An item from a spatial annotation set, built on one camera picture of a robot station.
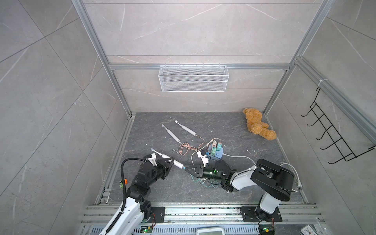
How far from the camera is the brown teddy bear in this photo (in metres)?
0.95

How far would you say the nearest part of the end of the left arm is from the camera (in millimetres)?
604

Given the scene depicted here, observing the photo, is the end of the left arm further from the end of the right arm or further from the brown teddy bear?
the brown teddy bear

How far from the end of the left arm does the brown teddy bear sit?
23.1 inches
